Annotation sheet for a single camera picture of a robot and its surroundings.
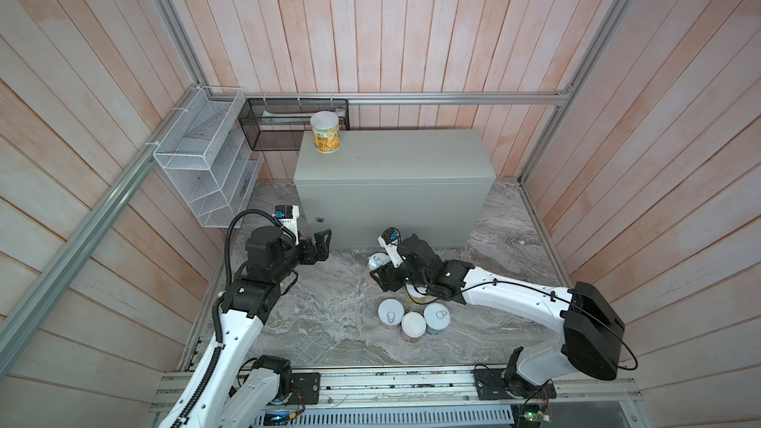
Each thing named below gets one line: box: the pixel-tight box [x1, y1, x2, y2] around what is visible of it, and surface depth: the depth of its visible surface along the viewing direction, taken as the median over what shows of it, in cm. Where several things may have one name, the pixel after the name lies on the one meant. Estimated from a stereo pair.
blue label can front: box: [423, 302, 451, 335], surface depth 81 cm
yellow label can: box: [310, 109, 341, 154], surface depth 78 cm
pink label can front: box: [377, 298, 406, 331], surface depth 82 cm
